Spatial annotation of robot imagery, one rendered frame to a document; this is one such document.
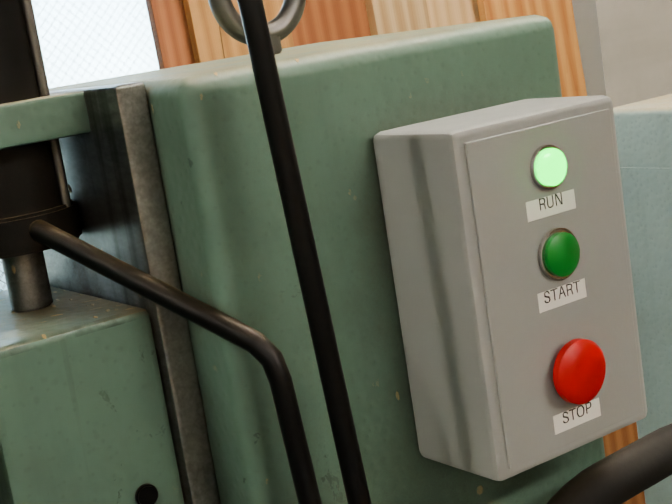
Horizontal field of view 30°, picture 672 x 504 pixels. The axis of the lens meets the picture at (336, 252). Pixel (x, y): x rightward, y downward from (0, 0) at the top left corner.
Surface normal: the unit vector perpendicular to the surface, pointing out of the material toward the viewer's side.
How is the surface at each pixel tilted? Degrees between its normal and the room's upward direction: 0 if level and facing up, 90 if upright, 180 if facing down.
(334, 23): 87
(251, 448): 90
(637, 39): 90
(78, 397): 90
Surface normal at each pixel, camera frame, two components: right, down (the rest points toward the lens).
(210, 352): -0.81, 0.23
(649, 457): 0.36, -0.54
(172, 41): 0.57, 0.01
